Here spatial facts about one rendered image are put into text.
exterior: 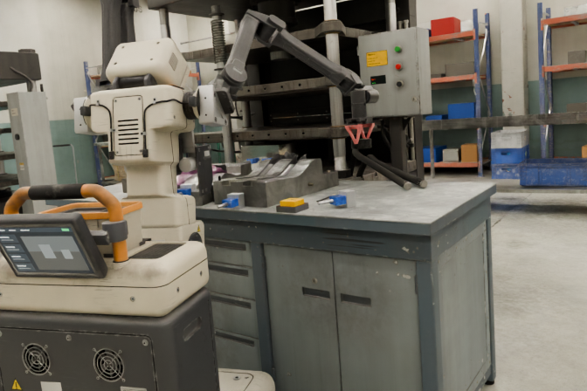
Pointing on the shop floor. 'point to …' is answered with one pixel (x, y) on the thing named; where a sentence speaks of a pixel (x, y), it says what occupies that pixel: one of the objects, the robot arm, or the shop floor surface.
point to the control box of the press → (397, 82)
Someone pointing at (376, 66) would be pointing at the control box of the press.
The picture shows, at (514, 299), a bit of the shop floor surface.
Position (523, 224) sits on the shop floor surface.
